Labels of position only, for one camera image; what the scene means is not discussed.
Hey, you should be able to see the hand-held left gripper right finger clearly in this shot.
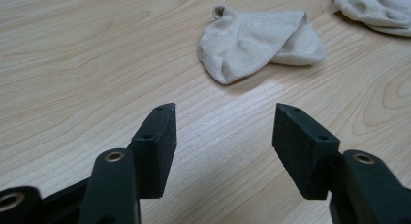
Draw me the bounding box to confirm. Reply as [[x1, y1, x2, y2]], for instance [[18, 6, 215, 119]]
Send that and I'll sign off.
[[271, 103, 411, 224]]

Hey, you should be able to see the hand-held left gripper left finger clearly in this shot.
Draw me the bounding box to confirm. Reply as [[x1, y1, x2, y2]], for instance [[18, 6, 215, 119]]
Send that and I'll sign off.
[[77, 102, 178, 224]]

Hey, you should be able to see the beige ankle sock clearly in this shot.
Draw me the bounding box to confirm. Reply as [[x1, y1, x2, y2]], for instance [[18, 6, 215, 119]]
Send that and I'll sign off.
[[328, 0, 411, 38], [197, 4, 328, 86]]

